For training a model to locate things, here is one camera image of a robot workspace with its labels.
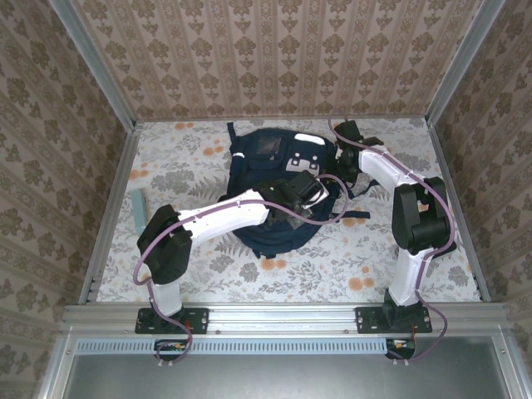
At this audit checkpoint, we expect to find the navy blue backpack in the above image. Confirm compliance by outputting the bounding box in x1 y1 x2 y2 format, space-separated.
226 121 375 261

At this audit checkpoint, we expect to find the light blue oblong box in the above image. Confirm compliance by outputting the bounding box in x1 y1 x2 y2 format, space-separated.
131 187 150 236

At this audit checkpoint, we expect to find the floral patterned table cover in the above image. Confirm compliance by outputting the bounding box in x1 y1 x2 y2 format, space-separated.
96 117 483 304

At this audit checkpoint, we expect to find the grey sheet metal tray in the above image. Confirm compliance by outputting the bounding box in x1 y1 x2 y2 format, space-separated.
39 332 532 399

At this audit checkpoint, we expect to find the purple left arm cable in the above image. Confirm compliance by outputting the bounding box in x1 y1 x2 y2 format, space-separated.
131 173 351 369

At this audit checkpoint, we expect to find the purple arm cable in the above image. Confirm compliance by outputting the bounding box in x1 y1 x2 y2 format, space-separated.
131 173 351 369
327 118 455 367

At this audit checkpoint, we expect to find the aluminium side rail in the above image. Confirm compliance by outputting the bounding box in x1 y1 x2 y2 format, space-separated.
426 120 492 303
77 123 143 304

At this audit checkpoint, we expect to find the aluminium mounting rail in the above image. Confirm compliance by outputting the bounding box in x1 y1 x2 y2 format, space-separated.
62 302 507 334

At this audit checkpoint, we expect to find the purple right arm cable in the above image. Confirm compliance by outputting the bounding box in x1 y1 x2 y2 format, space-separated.
327 118 455 367

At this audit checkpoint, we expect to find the slotted pale cable duct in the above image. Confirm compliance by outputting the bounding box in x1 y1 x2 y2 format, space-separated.
76 337 391 356

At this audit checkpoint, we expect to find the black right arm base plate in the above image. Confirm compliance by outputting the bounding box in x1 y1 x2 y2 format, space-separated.
355 306 433 335

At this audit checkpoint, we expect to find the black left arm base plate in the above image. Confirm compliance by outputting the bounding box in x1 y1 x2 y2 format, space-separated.
135 307 209 335

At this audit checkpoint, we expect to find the aluminium frame post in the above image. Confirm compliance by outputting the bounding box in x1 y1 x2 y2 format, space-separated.
48 0 138 131
424 0 507 126

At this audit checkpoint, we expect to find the black connector box with wires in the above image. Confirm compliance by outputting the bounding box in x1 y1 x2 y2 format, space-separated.
386 338 416 359
154 338 189 361

